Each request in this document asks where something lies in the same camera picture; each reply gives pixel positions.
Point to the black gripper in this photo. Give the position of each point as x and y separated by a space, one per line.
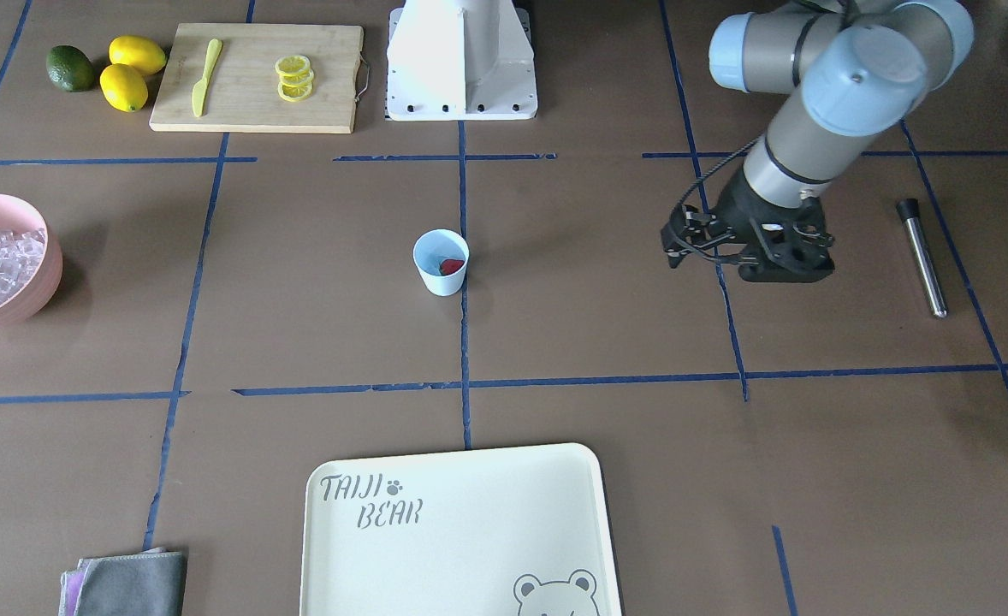
733 208

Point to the steel muddler black tip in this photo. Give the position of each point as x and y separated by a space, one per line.
909 214

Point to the red strawberry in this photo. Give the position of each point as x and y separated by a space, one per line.
450 266

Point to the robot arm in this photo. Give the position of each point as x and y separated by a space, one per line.
848 75

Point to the light blue cup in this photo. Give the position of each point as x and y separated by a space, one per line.
442 257

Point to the cream bear tray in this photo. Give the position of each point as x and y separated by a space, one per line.
520 530

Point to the lemon slices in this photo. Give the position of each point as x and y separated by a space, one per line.
295 78

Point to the wooden cutting board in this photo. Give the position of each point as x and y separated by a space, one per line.
242 97

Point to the yellow plastic knife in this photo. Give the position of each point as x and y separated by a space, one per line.
200 87

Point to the yellow lemon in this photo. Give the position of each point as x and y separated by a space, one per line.
124 88
142 54

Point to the grey folded cloth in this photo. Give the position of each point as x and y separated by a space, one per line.
151 582

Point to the green avocado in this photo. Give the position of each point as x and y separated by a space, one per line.
69 69

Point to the pink bowl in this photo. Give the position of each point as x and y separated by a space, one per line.
19 215

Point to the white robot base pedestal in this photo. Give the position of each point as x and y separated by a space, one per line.
460 61

